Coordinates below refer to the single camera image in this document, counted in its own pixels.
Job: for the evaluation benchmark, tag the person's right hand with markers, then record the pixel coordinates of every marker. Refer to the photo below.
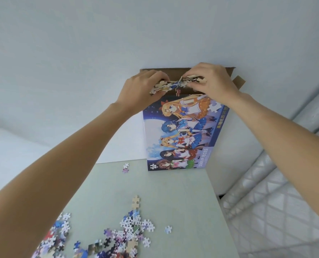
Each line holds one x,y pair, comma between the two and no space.
218,83

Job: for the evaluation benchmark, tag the person's left hand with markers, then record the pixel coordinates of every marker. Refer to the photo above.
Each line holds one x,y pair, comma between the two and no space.
138,92

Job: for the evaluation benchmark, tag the handful of puzzle pieces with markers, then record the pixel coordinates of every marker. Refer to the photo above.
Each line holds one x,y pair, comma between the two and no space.
173,84

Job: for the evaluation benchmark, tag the cartoon print puzzle box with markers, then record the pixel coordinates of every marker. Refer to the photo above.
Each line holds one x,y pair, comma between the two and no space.
154,147

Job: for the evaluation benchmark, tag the pile of puzzle pieces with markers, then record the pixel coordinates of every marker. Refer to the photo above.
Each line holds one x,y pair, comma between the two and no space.
129,225

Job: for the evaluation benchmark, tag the person's right forearm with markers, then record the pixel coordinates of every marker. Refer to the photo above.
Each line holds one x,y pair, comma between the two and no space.
288,153

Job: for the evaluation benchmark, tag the person's left forearm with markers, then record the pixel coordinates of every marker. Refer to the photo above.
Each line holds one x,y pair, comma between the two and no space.
54,180

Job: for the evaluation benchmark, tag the grey patterned curtain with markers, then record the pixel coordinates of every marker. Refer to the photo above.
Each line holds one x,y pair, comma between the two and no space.
283,212

